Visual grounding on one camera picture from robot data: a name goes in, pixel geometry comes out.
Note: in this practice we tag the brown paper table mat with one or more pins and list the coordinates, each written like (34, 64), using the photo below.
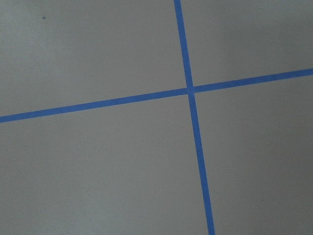
(156, 117)

